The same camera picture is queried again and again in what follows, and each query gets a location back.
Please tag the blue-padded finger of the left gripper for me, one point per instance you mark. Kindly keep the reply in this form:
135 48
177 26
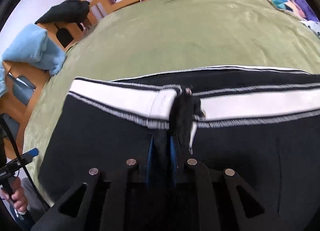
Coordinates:
32 153

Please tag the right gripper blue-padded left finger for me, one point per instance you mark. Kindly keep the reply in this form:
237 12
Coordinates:
97 197

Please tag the light blue fleece garment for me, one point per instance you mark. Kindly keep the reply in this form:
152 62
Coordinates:
3 87

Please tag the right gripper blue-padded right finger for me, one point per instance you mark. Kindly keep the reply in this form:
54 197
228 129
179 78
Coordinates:
207 199

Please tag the black garment on bed rail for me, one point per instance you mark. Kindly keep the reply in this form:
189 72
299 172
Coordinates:
69 11

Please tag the white black-dotted pillow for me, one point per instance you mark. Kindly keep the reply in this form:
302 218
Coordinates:
312 25

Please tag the green plush bed blanket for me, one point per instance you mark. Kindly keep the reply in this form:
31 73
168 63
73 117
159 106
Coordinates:
160 36

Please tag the person's left hand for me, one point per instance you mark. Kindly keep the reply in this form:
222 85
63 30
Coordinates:
18 197

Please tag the purple plush toy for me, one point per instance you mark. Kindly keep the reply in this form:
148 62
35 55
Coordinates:
308 11

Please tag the light blue fleece towel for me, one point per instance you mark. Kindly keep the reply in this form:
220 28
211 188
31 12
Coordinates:
33 46

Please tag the teal geometric cushion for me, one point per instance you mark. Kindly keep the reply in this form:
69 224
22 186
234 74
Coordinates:
289 7

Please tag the black pants with white stripe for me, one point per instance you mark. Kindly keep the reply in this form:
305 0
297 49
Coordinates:
261 122

